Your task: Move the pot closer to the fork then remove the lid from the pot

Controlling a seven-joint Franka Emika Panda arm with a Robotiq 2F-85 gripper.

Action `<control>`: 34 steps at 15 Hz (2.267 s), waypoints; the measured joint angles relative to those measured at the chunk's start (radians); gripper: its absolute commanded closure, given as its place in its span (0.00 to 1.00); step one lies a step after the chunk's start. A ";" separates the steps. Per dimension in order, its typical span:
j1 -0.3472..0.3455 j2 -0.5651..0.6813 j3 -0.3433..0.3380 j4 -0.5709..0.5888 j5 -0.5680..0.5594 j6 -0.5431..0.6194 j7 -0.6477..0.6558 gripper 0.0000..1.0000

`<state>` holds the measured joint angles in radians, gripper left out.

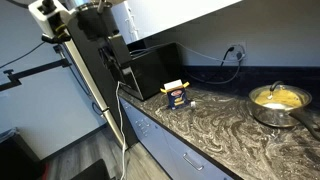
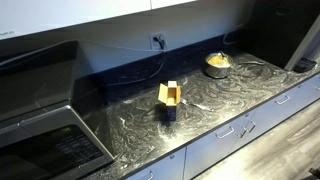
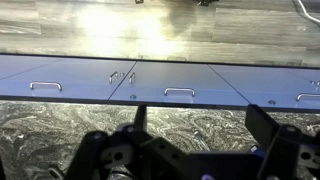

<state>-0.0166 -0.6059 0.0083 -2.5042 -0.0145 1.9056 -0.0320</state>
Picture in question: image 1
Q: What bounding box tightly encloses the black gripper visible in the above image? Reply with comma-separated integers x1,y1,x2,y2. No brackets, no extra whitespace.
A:
77,2,133,69

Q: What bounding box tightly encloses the steel saucepan with black handle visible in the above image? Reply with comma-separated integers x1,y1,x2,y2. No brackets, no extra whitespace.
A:
248,80,320,141

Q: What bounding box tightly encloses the glass pot lid black knob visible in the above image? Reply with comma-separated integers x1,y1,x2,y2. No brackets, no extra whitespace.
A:
252,80,313,111

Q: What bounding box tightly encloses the black steel refrigerator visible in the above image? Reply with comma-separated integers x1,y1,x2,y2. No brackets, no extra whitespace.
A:
62,0,139,149

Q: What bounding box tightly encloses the black steel microwave oven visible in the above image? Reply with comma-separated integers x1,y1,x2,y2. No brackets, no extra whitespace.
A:
118,41,184,102

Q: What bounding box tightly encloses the blue pasta box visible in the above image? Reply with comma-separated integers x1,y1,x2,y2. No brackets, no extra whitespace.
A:
159,79,190,111

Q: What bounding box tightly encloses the pale blue base cabinet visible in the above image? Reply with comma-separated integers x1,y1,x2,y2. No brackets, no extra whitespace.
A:
119,96,244,180

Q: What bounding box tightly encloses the black bin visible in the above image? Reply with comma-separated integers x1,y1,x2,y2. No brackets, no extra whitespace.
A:
0,128,44,180

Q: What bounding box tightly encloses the black external camera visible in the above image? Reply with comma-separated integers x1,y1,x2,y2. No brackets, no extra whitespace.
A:
41,32,73,45

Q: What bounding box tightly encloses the white hanging cable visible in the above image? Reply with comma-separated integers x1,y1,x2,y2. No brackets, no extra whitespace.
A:
114,80,128,180

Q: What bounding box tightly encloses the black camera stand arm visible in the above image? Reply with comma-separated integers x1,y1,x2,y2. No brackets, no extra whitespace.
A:
0,44,73,93

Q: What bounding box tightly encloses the silver cabinet handle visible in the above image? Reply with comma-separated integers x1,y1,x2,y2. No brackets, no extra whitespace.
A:
182,152,205,172
139,128,152,138
134,118,151,129

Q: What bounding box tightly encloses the thin white cable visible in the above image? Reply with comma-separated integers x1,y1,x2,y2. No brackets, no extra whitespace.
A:
129,41,231,63

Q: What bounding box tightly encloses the thin black camera cable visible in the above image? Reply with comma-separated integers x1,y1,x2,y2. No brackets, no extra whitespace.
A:
0,41,46,69

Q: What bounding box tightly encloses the white wall outlet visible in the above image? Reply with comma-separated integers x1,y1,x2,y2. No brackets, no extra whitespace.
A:
227,41,248,62

